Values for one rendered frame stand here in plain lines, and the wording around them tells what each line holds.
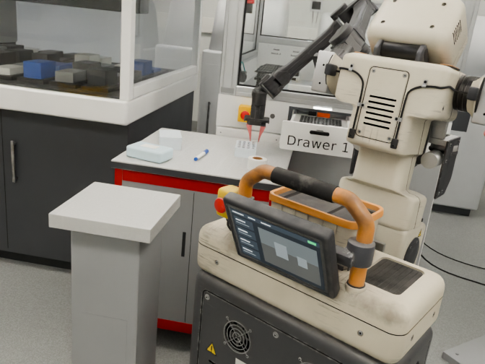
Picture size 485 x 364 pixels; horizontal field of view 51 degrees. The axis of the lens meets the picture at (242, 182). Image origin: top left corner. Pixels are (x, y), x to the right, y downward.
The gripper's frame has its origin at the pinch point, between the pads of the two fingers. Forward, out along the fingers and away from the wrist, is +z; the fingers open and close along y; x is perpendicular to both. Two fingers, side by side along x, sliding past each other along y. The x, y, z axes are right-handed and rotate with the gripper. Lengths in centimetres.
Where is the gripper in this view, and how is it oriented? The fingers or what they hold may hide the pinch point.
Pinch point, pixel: (254, 139)
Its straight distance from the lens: 210.4
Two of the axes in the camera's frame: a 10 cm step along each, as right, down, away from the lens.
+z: -1.0, 9.4, 3.2
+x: -0.6, 3.2, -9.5
